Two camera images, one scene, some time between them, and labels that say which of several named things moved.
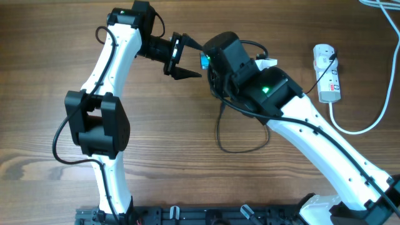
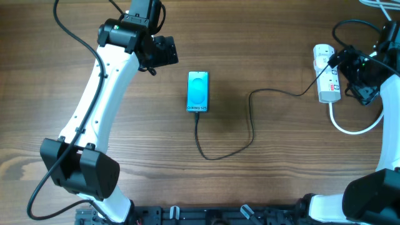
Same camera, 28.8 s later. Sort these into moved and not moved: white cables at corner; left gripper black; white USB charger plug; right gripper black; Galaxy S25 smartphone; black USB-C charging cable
Moved: black USB-C charging cable; left gripper black; Galaxy S25 smartphone; right gripper black
Not moved: white cables at corner; white USB charger plug
